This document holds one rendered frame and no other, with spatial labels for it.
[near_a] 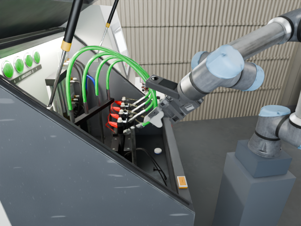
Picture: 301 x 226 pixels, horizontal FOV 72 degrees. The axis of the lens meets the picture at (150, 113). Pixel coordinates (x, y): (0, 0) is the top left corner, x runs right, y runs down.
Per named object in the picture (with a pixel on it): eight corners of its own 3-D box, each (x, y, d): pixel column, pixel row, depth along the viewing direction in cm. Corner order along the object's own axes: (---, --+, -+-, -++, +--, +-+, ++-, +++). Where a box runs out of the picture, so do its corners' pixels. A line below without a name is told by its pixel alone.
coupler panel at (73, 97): (75, 114, 107) (64, 52, 93) (68, 114, 106) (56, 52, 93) (81, 103, 118) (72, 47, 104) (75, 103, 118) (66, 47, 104)
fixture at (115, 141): (133, 176, 97) (132, 149, 90) (112, 177, 97) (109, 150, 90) (135, 136, 128) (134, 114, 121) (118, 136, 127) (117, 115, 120)
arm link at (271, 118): (265, 123, 108) (272, 99, 102) (291, 136, 97) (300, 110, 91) (249, 128, 103) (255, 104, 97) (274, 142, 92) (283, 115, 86)
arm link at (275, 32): (290, 2, 79) (186, 49, 66) (322, 1, 70) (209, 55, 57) (286, 32, 85) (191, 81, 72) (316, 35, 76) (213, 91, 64)
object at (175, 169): (188, 233, 77) (192, 203, 70) (177, 234, 76) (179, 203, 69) (168, 139, 132) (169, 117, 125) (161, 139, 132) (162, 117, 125)
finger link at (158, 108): (148, 120, 66) (167, 104, 61) (145, 117, 66) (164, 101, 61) (154, 114, 70) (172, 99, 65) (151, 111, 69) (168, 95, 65)
